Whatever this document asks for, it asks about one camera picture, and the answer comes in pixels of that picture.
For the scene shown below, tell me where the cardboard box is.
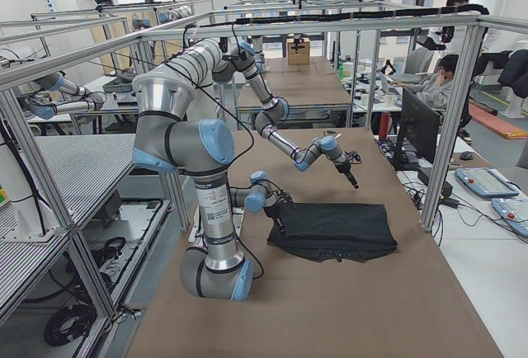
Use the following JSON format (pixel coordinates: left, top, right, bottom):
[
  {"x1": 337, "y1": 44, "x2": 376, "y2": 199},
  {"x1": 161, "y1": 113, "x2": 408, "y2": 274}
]
[{"x1": 286, "y1": 38, "x2": 310, "y2": 66}]

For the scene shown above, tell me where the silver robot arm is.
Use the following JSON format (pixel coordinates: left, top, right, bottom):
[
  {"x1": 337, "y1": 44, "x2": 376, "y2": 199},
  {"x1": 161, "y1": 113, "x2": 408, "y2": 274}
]
[
  {"x1": 133, "y1": 72, "x2": 283, "y2": 300},
  {"x1": 165, "y1": 39, "x2": 361, "y2": 189}
]

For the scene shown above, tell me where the standing person white shirt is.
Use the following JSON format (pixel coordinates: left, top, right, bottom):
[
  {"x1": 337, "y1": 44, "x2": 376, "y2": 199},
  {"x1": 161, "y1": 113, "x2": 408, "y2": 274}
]
[{"x1": 427, "y1": 0, "x2": 494, "y2": 66}]

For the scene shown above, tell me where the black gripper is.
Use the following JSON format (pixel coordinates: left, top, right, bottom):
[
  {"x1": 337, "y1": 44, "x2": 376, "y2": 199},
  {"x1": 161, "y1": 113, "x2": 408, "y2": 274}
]
[
  {"x1": 264, "y1": 203, "x2": 285, "y2": 234},
  {"x1": 333, "y1": 160, "x2": 359, "y2": 189}
]

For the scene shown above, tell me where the seated man in grey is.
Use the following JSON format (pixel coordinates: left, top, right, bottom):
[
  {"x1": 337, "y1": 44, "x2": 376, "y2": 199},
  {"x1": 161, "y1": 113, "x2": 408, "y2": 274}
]
[{"x1": 392, "y1": 54, "x2": 459, "y2": 109}]

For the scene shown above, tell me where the aluminium cage frame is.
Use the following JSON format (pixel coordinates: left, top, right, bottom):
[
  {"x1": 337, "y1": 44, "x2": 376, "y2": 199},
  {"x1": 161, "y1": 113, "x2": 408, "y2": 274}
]
[{"x1": 1, "y1": 4, "x2": 527, "y2": 318}]

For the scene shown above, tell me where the blue white teach pendant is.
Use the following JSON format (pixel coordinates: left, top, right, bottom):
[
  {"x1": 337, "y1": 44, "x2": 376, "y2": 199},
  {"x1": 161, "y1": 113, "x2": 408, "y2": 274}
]
[{"x1": 455, "y1": 167, "x2": 520, "y2": 198}]

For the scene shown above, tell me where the black printed t-shirt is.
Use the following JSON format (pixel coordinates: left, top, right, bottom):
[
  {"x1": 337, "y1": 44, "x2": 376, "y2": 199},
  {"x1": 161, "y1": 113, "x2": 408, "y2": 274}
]
[{"x1": 267, "y1": 203, "x2": 398, "y2": 262}]

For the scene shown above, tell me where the black computer monitor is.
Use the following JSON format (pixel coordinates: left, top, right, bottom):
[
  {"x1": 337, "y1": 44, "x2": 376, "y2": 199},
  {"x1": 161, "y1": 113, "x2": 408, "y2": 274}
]
[{"x1": 392, "y1": 90, "x2": 440, "y2": 171}]

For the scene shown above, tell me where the striped metal side table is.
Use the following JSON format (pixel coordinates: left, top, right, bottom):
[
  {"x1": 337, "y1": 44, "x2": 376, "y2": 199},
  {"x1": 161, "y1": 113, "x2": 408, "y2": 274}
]
[{"x1": 0, "y1": 134, "x2": 137, "y2": 313}]

